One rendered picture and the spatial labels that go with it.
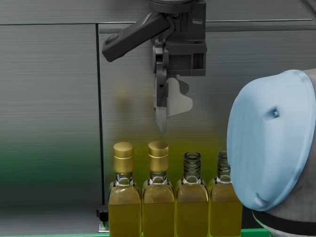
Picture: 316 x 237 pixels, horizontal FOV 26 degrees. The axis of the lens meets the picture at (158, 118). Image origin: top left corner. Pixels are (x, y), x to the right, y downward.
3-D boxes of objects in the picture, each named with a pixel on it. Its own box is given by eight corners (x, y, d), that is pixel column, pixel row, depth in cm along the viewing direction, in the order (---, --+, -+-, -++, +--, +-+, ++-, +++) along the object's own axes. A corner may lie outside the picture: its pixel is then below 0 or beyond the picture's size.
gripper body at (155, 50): (205, 81, 106) (208, 4, 101) (150, 82, 106) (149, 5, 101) (200, 64, 113) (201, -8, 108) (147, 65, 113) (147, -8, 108)
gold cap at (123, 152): (118, 176, 114) (118, 152, 112) (109, 167, 116) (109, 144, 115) (138, 171, 115) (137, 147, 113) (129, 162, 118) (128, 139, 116)
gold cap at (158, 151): (168, 162, 118) (168, 139, 116) (169, 172, 115) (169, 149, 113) (147, 163, 118) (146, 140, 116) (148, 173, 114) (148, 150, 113)
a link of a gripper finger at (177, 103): (194, 136, 108) (194, 78, 106) (156, 137, 108) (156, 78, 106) (192, 131, 111) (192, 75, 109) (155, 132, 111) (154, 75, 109)
